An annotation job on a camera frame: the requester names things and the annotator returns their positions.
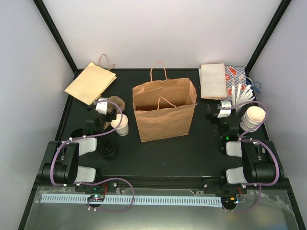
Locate brown kraft paper bag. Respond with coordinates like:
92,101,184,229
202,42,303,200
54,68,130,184
132,67,197,142

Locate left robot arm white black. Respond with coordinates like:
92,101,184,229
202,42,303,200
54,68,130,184
38,109,118,191

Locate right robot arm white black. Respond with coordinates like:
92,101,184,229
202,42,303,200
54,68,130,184
206,101,284,194

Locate stacked pulp cup carriers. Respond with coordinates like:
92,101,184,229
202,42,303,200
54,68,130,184
107,96,126,112

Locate black lid stack left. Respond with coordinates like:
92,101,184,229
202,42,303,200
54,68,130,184
97,138,118,161

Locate white paper bag brown trim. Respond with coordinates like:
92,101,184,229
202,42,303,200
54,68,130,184
200,63,227,99

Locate bundle of white straws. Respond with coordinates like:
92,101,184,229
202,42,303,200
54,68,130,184
232,83,255,107

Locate stack of white paper cups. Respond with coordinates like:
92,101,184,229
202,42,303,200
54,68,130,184
240,106,266,132

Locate blue checkered paper bag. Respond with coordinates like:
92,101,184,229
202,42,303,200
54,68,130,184
222,65,261,101

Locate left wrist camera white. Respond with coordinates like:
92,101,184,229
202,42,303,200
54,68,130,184
95,97,108,115

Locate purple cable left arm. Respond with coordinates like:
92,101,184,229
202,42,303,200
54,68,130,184
50,100,135,213

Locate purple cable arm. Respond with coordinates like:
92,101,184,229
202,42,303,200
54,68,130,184
50,100,135,213
222,100,281,213

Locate tan paper bag with handles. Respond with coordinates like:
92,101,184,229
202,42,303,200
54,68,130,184
65,62,117,105

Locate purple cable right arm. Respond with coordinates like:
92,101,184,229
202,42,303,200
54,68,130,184
222,100,281,213

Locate light blue cable duct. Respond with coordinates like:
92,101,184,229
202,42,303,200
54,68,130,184
40,194,222,207

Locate black frame post left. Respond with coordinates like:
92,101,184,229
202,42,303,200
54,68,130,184
33,0,78,74

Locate black frame post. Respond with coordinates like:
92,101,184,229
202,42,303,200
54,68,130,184
245,0,292,75
33,0,78,74

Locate black frame post right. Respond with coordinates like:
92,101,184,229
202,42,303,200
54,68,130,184
245,0,292,75

